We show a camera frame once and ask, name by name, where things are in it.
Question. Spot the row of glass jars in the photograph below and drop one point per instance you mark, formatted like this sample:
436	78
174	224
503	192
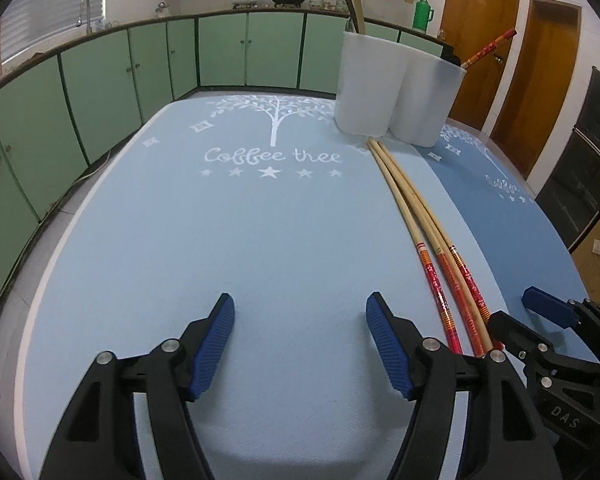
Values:
325	2

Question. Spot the dark blue tree-print mat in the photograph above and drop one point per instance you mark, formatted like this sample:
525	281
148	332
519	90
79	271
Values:
520	240

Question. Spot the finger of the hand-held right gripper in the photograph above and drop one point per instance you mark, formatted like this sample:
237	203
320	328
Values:
517	335
547	304

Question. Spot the white window blinds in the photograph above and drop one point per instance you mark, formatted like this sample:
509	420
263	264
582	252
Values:
50	15

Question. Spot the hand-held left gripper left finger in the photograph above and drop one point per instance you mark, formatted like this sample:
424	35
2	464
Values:
212	345

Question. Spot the small metal kettle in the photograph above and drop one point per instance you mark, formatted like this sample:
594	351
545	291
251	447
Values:
163	7

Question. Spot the white two-compartment utensil holder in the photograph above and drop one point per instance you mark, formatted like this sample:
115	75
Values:
380	85

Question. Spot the black glass-front cabinet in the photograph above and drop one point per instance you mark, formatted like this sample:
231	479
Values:
585	160

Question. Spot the light blue tree-print mat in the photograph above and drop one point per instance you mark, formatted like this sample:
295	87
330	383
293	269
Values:
230	240

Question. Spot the green lower kitchen cabinets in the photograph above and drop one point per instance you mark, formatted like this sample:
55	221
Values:
105	85

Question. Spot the red-ended bamboo chopstick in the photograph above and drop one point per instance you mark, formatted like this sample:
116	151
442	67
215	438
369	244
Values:
487	49
467	280
432	280
451	285

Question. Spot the green thermos flask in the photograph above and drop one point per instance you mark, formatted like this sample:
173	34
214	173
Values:
422	14

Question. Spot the black spoon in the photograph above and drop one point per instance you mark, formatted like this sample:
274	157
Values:
451	55

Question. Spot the plain wooden door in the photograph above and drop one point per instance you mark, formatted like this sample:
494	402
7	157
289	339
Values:
540	85

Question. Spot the metal kitchen faucet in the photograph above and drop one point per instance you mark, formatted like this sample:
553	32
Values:
86	12

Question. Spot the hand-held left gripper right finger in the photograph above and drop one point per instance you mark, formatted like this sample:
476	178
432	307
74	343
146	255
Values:
387	345

